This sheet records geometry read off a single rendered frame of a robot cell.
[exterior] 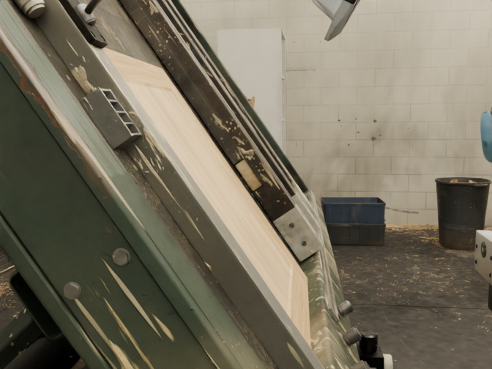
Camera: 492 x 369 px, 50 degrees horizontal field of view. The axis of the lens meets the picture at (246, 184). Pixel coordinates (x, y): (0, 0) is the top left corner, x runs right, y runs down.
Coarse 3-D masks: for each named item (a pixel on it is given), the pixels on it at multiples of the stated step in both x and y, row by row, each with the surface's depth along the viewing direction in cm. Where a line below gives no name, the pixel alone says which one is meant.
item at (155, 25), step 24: (120, 0) 132; (144, 0) 131; (144, 24) 132; (168, 24) 131; (168, 48) 132; (192, 72) 132; (192, 96) 133; (216, 96) 132; (216, 120) 133; (240, 144) 133; (264, 168) 133; (264, 192) 134; (288, 216) 134; (288, 240) 135; (312, 240) 134
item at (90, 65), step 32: (64, 32) 67; (96, 64) 67; (128, 96) 68; (160, 160) 67; (160, 192) 68; (192, 192) 68; (192, 224) 68; (224, 224) 72; (224, 256) 68; (224, 288) 69; (256, 288) 68; (256, 320) 69; (288, 320) 72; (288, 352) 69
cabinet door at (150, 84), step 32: (128, 64) 89; (160, 96) 99; (160, 128) 84; (192, 128) 107; (192, 160) 90; (224, 160) 116; (224, 192) 97; (256, 224) 106; (256, 256) 89; (288, 256) 115; (288, 288) 96
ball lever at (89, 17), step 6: (96, 0) 66; (78, 6) 67; (84, 6) 68; (90, 6) 67; (96, 6) 67; (84, 12) 68; (90, 12) 68; (84, 18) 68; (90, 18) 68; (96, 18) 69; (90, 24) 69
